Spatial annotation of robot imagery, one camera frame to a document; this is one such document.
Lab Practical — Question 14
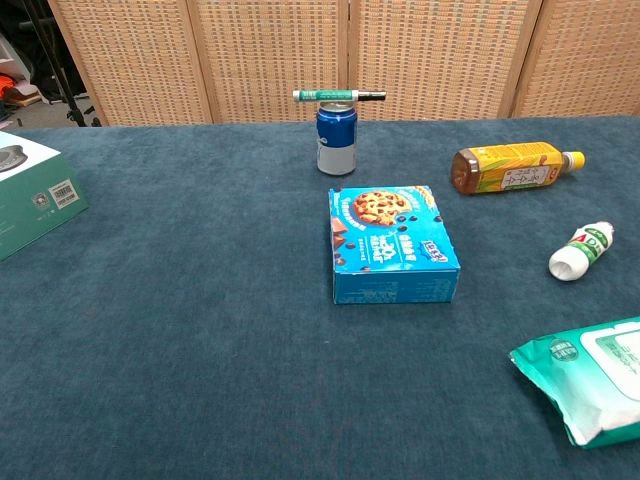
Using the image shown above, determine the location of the green marker pen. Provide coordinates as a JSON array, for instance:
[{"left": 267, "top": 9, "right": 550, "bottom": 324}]
[{"left": 292, "top": 88, "right": 387, "bottom": 104}]

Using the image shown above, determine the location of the blue cookie box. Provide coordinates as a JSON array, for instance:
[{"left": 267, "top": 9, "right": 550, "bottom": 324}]
[{"left": 327, "top": 185, "right": 462, "bottom": 306}]

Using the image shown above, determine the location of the blue and white soda can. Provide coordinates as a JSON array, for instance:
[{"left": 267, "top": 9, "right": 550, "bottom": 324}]
[{"left": 316, "top": 101, "right": 358, "bottom": 177}]

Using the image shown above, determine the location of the blue velvet tablecloth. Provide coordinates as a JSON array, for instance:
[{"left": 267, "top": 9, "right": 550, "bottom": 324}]
[{"left": 0, "top": 115, "right": 640, "bottom": 480}]

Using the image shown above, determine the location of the woven wooden folding screen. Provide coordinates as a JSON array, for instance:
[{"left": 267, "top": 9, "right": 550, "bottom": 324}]
[{"left": 47, "top": 0, "right": 640, "bottom": 126}]

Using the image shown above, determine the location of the yellow tea bottle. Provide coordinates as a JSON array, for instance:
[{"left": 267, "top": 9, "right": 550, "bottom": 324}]
[{"left": 450, "top": 141, "right": 587, "bottom": 197}]

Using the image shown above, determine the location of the small white yogurt bottle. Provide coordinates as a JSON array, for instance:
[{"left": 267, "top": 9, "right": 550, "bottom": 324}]
[{"left": 548, "top": 220, "right": 616, "bottom": 282}]

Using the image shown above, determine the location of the green and white cardboard box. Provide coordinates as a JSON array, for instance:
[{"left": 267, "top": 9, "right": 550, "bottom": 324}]
[{"left": 0, "top": 130, "right": 91, "bottom": 262}]

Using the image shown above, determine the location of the black tripod stand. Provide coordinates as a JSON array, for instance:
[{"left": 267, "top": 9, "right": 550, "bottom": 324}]
[{"left": 19, "top": 0, "right": 103, "bottom": 128}]

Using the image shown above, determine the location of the green wet wipes pack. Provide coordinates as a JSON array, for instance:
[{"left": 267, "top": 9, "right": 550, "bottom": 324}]
[{"left": 509, "top": 316, "right": 640, "bottom": 450}]

